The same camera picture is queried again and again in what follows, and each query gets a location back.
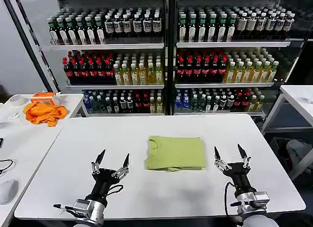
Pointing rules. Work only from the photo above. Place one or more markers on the light green shirt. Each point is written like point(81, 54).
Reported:
point(178, 152)

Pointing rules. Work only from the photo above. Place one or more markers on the orange and white box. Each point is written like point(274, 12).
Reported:
point(45, 97)

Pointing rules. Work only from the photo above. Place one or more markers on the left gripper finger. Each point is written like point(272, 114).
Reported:
point(122, 168)
point(97, 164)

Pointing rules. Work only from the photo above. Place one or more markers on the white side desk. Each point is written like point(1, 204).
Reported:
point(22, 141)

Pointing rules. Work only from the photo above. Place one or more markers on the white shelf of bottles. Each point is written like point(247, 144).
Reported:
point(110, 53)
point(227, 53)

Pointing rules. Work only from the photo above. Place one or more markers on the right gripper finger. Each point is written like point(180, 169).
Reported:
point(220, 162)
point(245, 158)

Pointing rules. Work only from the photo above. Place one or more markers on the clear plastic wrapper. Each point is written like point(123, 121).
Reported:
point(13, 115)

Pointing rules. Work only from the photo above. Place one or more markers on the flat black device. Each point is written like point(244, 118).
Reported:
point(1, 143)

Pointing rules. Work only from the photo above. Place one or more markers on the black upright post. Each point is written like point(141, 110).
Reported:
point(170, 53)

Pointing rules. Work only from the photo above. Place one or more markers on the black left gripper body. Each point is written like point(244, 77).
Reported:
point(105, 180)

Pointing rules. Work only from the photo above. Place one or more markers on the grey computer mouse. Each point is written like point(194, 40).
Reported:
point(8, 191)

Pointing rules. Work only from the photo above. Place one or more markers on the white tape roll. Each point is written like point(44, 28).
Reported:
point(15, 100)

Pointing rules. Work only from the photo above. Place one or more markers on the slanted black pole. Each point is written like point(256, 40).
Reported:
point(29, 41)

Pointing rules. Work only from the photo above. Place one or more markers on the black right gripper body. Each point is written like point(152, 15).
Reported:
point(238, 175)

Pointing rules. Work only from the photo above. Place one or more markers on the orange crumpled cloth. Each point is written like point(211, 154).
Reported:
point(44, 112)

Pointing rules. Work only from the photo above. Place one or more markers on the white table with frame legs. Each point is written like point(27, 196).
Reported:
point(297, 99)

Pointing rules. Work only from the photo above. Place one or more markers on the grey bag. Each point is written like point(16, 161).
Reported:
point(299, 151)

